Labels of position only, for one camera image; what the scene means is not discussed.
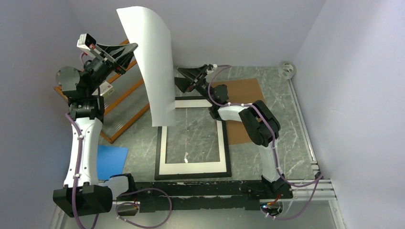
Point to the brown backing board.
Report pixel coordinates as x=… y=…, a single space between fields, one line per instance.
x=241 y=91

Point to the blue paper sheet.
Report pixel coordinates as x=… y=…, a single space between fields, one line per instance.
x=110 y=161

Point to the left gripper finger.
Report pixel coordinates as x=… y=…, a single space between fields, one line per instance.
x=119 y=52
x=123 y=62

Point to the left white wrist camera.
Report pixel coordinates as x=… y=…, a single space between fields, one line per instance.
x=84 y=42

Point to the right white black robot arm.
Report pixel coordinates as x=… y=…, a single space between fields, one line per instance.
x=260 y=124

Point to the sunflower photo print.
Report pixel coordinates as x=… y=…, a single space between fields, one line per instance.
x=154 y=57

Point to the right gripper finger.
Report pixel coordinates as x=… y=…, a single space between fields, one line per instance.
x=185 y=85
x=194 y=73

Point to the black picture frame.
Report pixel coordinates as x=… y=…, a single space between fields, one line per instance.
x=157 y=151

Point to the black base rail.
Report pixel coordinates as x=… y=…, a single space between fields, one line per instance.
x=194 y=195

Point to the orange wooden rack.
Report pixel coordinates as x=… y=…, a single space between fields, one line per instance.
x=124 y=127

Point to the white mat board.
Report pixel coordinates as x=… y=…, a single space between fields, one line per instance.
x=163 y=151

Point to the white red small box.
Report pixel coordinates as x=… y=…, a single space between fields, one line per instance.
x=106 y=89

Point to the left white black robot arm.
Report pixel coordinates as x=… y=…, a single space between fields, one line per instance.
x=82 y=194

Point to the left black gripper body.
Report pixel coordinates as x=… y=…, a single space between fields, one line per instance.
x=98 y=70

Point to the clear tape roll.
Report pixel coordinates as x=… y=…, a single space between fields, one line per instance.
x=286 y=70

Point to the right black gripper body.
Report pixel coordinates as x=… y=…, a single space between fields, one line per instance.
x=202 y=87

